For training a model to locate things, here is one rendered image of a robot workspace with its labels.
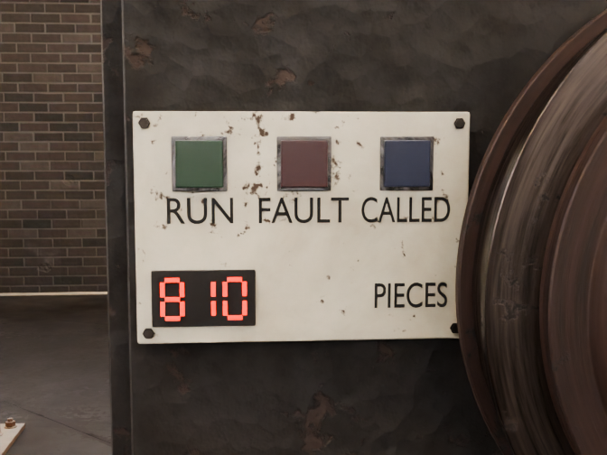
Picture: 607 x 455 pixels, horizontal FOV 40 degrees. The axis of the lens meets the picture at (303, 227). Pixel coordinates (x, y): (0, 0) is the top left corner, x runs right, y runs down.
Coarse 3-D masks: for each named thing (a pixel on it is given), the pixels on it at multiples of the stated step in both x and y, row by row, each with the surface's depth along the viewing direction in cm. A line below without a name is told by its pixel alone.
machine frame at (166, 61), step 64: (128, 0) 64; (192, 0) 64; (256, 0) 65; (320, 0) 65; (384, 0) 65; (448, 0) 66; (512, 0) 66; (576, 0) 67; (128, 64) 65; (192, 64) 65; (256, 64) 65; (320, 64) 66; (384, 64) 66; (448, 64) 66; (512, 64) 67; (128, 128) 65; (128, 192) 66; (128, 256) 66; (128, 320) 67; (128, 384) 75; (192, 384) 68; (256, 384) 68; (320, 384) 68; (384, 384) 69; (448, 384) 69; (128, 448) 76; (192, 448) 68; (256, 448) 68; (320, 448) 69; (384, 448) 69; (448, 448) 70
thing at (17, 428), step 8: (0, 424) 350; (8, 424) 345; (16, 424) 350; (24, 424) 351; (0, 432) 339; (8, 432) 340; (16, 432) 340; (0, 440) 332; (8, 440) 332; (0, 448) 323; (8, 448) 327
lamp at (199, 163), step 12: (180, 144) 63; (192, 144) 63; (204, 144) 63; (216, 144) 63; (180, 156) 63; (192, 156) 63; (204, 156) 63; (216, 156) 63; (180, 168) 63; (192, 168) 63; (204, 168) 63; (216, 168) 63; (180, 180) 63; (192, 180) 63; (204, 180) 63; (216, 180) 63
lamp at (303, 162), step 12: (288, 144) 64; (300, 144) 64; (312, 144) 64; (324, 144) 64; (288, 156) 64; (300, 156) 64; (312, 156) 64; (324, 156) 64; (288, 168) 64; (300, 168) 64; (312, 168) 64; (324, 168) 64; (288, 180) 64; (300, 180) 64; (312, 180) 64; (324, 180) 64
